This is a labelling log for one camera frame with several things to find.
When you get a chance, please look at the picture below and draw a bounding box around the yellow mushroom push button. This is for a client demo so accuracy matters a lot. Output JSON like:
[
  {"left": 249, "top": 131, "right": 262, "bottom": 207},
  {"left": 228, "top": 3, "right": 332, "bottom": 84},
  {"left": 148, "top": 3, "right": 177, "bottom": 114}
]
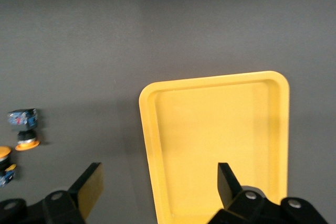
[
  {"left": 0, "top": 146, "right": 17, "bottom": 188},
  {"left": 7, "top": 108, "right": 40, "bottom": 152}
]

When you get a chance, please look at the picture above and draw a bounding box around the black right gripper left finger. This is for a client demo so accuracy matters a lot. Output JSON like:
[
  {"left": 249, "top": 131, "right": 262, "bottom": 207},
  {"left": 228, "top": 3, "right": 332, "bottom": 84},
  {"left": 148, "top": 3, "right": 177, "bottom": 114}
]
[{"left": 43, "top": 162, "right": 104, "bottom": 224}]

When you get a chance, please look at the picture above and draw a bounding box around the yellow plastic tray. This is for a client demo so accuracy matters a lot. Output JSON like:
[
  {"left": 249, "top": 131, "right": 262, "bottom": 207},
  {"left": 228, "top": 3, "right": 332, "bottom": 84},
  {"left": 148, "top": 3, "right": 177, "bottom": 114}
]
[{"left": 138, "top": 70, "right": 290, "bottom": 224}]

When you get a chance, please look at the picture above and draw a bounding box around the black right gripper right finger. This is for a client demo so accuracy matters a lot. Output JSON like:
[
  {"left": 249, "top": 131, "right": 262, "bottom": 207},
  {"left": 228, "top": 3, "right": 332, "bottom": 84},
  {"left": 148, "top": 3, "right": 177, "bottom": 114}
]
[{"left": 208, "top": 162, "right": 265, "bottom": 224}]

